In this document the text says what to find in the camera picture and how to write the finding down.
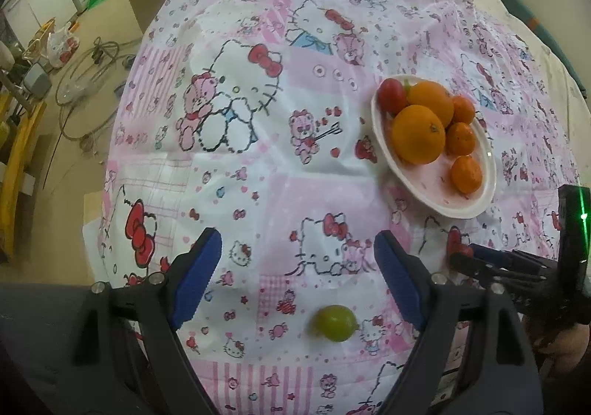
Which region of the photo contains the pink white plate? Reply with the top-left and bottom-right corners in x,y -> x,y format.
370,74 -> 498,218

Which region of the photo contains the grey box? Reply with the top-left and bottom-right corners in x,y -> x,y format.
23,64 -> 51,97

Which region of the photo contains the white red plastic bag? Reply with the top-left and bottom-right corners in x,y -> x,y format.
46,22 -> 81,69

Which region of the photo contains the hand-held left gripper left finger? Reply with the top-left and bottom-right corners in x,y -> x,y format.
69,228 -> 222,415

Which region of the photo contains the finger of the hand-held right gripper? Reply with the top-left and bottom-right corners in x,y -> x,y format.
449,253 -> 555,293
467,242 -> 560,269

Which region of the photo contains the green grape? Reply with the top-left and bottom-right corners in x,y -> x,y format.
314,304 -> 360,343

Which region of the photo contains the yellow wooden frame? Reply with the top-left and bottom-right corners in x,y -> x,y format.
0,92 -> 47,259

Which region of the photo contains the large orange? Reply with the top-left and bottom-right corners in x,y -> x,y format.
392,105 -> 447,165
406,80 -> 455,127

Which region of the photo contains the pink cartoon printed blanket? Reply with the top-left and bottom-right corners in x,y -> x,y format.
83,0 -> 583,415

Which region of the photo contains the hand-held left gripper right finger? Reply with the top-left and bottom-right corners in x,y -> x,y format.
373,229 -> 546,415

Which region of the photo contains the person's right hand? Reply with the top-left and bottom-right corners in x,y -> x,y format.
531,323 -> 591,372

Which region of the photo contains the coiled hose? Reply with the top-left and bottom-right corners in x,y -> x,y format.
55,38 -> 139,143

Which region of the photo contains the small mandarin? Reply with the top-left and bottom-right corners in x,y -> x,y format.
450,155 -> 484,194
444,122 -> 477,156
450,95 -> 477,125

